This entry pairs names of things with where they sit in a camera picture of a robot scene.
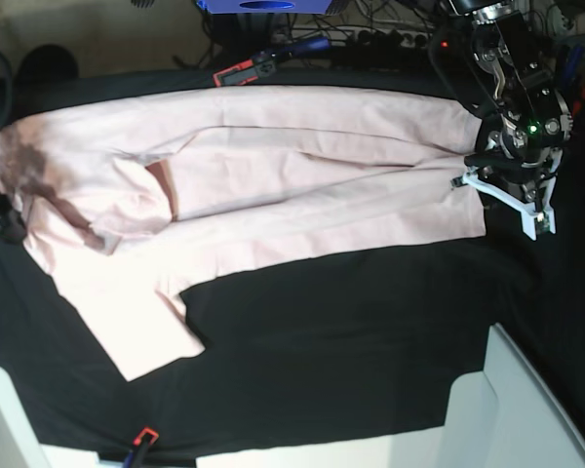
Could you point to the red clamp front edge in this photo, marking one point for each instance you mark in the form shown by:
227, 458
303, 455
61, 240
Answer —
141, 446

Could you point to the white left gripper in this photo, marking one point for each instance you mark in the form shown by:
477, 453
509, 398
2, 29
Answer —
526, 188

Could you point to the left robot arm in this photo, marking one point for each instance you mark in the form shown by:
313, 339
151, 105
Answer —
496, 45

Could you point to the black table cloth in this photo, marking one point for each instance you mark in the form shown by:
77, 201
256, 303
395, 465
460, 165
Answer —
348, 346

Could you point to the red clamp right edge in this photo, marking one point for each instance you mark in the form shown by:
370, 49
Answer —
577, 101

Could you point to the red clamp edge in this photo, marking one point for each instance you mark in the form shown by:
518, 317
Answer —
141, 446
577, 101

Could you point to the pink T-shirt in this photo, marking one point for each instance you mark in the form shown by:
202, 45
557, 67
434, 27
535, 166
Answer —
129, 202

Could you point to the blue box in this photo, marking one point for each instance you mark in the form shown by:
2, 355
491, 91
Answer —
218, 7

